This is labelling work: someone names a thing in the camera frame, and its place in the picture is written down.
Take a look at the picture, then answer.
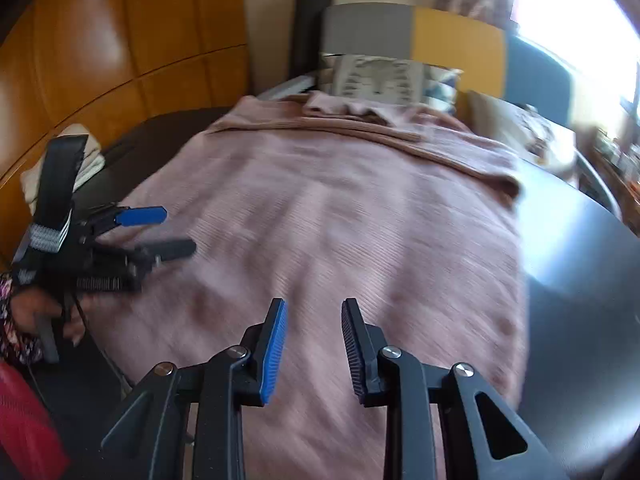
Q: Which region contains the deer print cushion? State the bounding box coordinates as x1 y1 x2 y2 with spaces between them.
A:
465 89 581 171

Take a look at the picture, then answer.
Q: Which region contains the pink knitted sweater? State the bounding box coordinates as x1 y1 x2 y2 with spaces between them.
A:
75 91 531 480

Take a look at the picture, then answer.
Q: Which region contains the tiger print cushion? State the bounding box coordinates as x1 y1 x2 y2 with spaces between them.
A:
317 52 463 116

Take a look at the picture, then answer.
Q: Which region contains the black rolled mat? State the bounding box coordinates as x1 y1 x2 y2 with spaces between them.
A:
289 0 333 83

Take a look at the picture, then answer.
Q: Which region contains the red padded cloth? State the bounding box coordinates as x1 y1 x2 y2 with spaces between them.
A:
0 360 70 480

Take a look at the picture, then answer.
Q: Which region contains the bright window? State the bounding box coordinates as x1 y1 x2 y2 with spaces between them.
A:
510 0 640 106

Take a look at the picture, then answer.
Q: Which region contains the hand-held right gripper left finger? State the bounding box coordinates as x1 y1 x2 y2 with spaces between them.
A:
60 297 289 480

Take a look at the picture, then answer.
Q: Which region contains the grey yellow blue sofa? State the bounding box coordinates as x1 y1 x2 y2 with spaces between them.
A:
257 2 626 221

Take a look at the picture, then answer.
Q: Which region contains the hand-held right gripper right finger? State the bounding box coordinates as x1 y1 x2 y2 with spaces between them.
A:
341 297 571 480

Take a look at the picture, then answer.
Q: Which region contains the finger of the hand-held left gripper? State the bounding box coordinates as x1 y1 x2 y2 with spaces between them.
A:
82 204 168 233
92 237 197 272

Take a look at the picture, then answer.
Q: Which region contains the clutter of small desk items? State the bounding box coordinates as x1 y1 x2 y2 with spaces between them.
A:
590 125 640 196

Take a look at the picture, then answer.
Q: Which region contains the folded cream cloth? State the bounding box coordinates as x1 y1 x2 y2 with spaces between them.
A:
20 122 106 196

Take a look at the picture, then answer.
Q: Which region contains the person's left hand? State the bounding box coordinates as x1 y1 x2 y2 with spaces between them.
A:
10 285 88 348

